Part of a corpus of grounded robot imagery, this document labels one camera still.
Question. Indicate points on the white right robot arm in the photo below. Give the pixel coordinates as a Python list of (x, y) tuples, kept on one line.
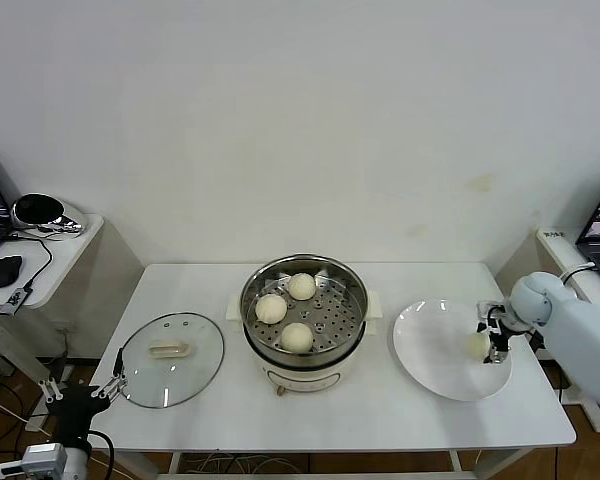
[(575, 325)]

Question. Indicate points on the round white plate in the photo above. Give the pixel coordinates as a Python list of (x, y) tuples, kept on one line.
[(430, 350)]

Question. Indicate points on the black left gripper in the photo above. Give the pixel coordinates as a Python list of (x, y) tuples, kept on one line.
[(75, 407)]

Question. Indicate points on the white side table with mouse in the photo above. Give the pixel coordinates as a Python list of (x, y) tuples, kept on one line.
[(65, 260)]

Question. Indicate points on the perforated steel steamer basket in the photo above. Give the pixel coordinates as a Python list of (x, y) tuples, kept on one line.
[(335, 320)]

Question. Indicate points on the black computer mouse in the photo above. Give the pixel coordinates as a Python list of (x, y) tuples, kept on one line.
[(4, 271)]

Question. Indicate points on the white side table with label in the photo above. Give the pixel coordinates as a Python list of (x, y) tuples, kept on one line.
[(555, 250)]

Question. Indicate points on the grey usb hub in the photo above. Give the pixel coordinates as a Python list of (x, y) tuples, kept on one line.
[(15, 300)]

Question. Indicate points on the white steamed baozi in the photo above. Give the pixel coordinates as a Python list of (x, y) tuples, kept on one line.
[(270, 309), (301, 286), (476, 346), (296, 337)]

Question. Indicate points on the round glass pot lid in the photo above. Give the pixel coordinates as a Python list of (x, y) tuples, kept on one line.
[(170, 349)]

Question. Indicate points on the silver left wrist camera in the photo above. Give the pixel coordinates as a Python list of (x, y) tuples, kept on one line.
[(35, 460)]

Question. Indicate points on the white wall socket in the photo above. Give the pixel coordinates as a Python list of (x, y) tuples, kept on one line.
[(65, 329)]

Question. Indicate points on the white main table frame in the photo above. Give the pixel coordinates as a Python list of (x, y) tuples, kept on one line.
[(455, 462)]

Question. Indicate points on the cream electric cooker base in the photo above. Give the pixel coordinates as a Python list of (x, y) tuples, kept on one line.
[(300, 376)]

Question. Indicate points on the chrome silver headset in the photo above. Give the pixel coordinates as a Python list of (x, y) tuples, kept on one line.
[(35, 210)]

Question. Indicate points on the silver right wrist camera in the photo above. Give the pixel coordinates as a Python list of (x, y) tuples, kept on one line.
[(489, 309)]

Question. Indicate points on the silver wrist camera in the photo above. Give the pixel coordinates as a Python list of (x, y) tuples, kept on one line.
[(35, 460), (489, 309)]

